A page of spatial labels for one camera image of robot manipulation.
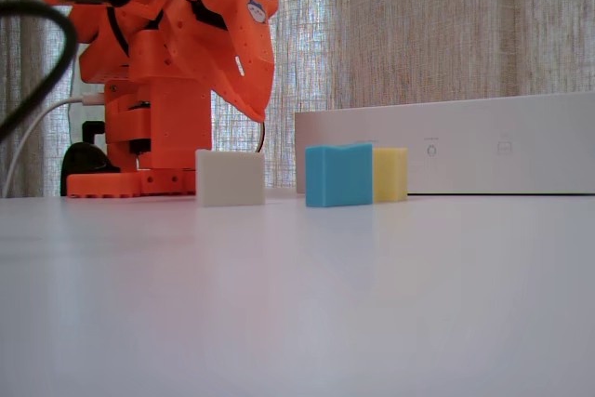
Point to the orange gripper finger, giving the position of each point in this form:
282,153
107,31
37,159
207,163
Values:
255,39
225,71

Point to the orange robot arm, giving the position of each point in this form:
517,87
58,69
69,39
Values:
176,127

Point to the white foam cuboid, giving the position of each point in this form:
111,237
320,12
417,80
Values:
230,178

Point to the blue foam cuboid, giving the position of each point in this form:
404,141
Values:
339,176

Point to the yellow foam cuboid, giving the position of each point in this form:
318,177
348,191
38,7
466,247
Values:
390,174

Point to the white rectangular bin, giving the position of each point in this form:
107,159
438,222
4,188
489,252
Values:
465,160

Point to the black table clamp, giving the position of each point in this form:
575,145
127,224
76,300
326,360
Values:
86,160

